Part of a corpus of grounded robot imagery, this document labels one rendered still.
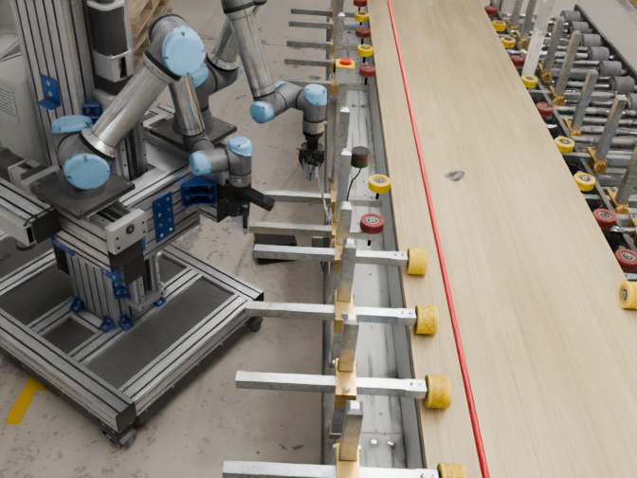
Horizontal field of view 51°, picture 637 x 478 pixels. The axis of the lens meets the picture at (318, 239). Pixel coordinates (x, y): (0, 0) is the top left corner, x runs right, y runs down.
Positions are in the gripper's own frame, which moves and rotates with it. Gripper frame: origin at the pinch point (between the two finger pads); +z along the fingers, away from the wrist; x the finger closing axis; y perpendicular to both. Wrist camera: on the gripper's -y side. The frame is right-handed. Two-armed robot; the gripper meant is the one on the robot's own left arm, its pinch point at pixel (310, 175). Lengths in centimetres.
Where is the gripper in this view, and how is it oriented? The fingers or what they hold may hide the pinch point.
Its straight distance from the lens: 243.1
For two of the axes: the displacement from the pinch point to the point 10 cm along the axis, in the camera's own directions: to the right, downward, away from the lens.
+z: -0.6, 7.9, 6.1
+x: 10.0, 0.6, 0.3
